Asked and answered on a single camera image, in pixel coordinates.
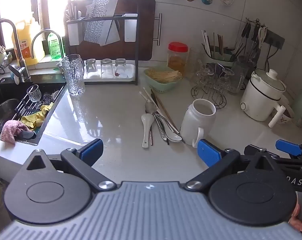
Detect black kitchen sink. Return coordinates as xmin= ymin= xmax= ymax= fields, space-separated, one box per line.
xmin=0 ymin=76 xmax=67 ymax=146

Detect yellow cloth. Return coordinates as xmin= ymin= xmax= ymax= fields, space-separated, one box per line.
xmin=20 ymin=102 xmax=54 ymax=131

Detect black power cable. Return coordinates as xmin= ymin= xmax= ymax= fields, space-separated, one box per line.
xmin=266 ymin=42 xmax=279 ymax=68

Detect floral ceramic bowl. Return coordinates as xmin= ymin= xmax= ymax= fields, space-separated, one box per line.
xmin=278 ymin=106 xmax=295 ymax=125

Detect wooden chopstick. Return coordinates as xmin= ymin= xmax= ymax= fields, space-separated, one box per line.
xmin=155 ymin=96 xmax=180 ymax=134

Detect upturned clear glass cup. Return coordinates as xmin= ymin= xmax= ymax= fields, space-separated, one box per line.
xmin=200 ymin=63 xmax=225 ymax=90

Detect patterned glass cutting board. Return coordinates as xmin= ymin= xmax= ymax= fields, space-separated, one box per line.
xmin=83 ymin=0 xmax=121 ymax=46

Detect black wall socket strip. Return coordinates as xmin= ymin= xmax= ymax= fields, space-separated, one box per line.
xmin=264 ymin=29 xmax=285 ymax=50

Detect small metal spoon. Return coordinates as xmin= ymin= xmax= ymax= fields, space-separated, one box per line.
xmin=153 ymin=113 xmax=180 ymax=134

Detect steel bar handle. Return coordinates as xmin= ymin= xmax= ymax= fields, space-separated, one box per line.
xmin=153 ymin=13 xmax=163 ymax=46

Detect green utensil caddy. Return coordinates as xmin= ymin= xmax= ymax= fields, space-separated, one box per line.
xmin=204 ymin=45 xmax=238 ymax=67

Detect large metal spoon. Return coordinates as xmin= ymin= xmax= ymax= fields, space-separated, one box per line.
xmin=145 ymin=99 xmax=168 ymax=141

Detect upturned glasses on tray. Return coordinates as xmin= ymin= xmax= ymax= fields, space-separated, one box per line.
xmin=83 ymin=64 xmax=136 ymax=80

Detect dark wooden cutting board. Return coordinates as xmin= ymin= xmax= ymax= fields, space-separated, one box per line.
xmin=64 ymin=0 xmax=156 ymax=61

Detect green plastic bottle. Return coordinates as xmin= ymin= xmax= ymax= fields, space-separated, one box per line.
xmin=47 ymin=31 xmax=65 ymax=60

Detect red-lidded plastic jar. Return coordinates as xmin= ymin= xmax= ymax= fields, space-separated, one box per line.
xmin=167 ymin=42 xmax=189 ymax=77

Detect short steel faucet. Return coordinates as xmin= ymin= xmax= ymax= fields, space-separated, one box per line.
xmin=31 ymin=29 xmax=65 ymax=59

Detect wall hook rail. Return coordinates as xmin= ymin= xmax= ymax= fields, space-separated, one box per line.
xmin=246 ymin=17 xmax=269 ymax=29

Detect black sink rack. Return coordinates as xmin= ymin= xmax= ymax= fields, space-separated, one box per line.
xmin=13 ymin=90 xmax=58 ymax=122

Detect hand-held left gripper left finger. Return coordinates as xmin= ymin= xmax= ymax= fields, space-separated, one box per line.
xmin=26 ymin=138 xmax=117 ymax=192

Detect green plastic basket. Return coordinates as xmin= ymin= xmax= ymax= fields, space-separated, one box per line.
xmin=144 ymin=66 xmax=183 ymax=94

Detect white ceramic mug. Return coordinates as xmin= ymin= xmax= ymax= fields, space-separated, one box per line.
xmin=180 ymin=99 xmax=216 ymax=148

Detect small cut glass cup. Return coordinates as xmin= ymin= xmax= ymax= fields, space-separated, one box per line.
xmin=27 ymin=84 xmax=42 ymax=103

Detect dried noodle bundle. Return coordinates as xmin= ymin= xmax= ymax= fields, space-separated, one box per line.
xmin=146 ymin=69 xmax=183 ymax=84

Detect white electric cooking pot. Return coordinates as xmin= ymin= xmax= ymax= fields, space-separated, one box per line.
xmin=240 ymin=69 xmax=290 ymax=128

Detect pink cloth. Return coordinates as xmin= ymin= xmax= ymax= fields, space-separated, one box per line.
xmin=0 ymin=120 xmax=30 ymax=146

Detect black metal dish rack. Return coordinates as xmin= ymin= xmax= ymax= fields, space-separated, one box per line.
xmin=66 ymin=13 xmax=139 ymax=86

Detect textured glass mug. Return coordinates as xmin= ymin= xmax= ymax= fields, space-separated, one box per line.
xmin=231 ymin=60 xmax=254 ymax=95

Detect black-rimmed white ceramic spoon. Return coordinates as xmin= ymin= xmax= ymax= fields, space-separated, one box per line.
xmin=163 ymin=124 xmax=183 ymax=143

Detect textured glass pitcher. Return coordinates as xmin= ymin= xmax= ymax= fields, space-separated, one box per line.
xmin=61 ymin=54 xmax=86 ymax=97

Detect white chopstick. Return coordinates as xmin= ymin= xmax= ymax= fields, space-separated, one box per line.
xmin=139 ymin=91 xmax=161 ymax=115
xmin=143 ymin=87 xmax=164 ymax=114

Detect upturned drinking glass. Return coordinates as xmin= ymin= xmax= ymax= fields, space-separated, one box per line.
xmin=114 ymin=58 xmax=127 ymax=77
xmin=100 ymin=58 xmax=113 ymax=78
xmin=85 ymin=59 xmax=98 ymax=78

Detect tall steel faucet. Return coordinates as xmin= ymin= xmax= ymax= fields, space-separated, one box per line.
xmin=0 ymin=18 xmax=32 ymax=82

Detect wire glass rack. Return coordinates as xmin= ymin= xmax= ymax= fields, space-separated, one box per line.
xmin=190 ymin=63 xmax=236 ymax=110

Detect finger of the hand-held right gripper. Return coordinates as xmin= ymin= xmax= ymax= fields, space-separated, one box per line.
xmin=244 ymin=144 xmax=261 ymax=155
xmin=275 ymin=139 xmax=302 ymax=161

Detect set of hanging kitchen utensils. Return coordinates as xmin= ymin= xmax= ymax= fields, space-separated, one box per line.
xmin=234 ymin=22 xmax=260 ymax=65

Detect yellow oil jug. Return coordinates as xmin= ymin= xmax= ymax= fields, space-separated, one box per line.
xmin=14 ymin=19 xmax=46 ymax=67

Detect person's right hand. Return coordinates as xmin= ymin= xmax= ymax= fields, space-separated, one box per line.
xmin=290 ymin=201 xmax=302 ymax=232

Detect white-handled scissors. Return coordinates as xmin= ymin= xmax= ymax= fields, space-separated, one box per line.
xmin=258 ymin=26 xmax=268 ymax=49

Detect steel pot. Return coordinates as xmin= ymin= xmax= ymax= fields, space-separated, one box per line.
xmin=0 ymin=99 xmax=20 ymax=132

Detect white rack holder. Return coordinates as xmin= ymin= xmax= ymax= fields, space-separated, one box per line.
xmin=67 ymin=22 xmax=84 ymax=46
xmin=124 ymin=13 xmax=138 ymax=42

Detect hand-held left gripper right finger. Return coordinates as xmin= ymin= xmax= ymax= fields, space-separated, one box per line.
xmin=185 ymin=139 xmax=281 ymax=190

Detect plain white ceramic spoon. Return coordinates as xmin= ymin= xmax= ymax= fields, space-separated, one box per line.
xmin=141 ymin=113 xmax=154 ymax=148

